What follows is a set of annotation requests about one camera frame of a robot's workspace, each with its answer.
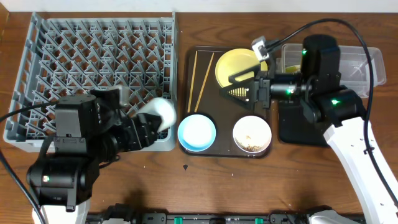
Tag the black waste tray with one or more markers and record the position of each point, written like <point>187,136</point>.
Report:
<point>294,127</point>

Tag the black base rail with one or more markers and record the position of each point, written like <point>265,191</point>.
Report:
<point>120,213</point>

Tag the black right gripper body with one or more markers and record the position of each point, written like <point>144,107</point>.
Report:
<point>263,89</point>

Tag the light blue bowl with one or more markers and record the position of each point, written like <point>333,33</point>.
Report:
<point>196,132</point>

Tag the dark brown serving tray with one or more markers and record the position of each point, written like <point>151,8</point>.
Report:
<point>224,113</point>

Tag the yellow round plate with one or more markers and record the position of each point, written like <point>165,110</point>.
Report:
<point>235,61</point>

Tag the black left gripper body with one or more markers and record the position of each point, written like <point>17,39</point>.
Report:
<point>140,131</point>

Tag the small white cup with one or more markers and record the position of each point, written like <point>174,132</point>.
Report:
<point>161,107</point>

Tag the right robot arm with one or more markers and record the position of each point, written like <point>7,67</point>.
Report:
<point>335,110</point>

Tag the white bowl with food scraps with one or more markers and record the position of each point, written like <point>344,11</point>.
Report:
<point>252,134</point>

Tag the wooden chopstick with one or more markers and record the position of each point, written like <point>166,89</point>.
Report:
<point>192,83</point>
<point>204,83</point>

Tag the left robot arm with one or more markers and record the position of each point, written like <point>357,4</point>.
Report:
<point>90,132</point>

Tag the green yellow wrapper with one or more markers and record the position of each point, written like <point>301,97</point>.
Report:
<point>292,69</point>

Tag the clear plastic waste bin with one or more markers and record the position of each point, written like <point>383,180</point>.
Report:
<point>354,66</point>

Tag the grey plastic dishwasher rack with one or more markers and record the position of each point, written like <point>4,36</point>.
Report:
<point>74,56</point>

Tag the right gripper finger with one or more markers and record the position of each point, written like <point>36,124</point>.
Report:
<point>244,74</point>
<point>241,93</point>

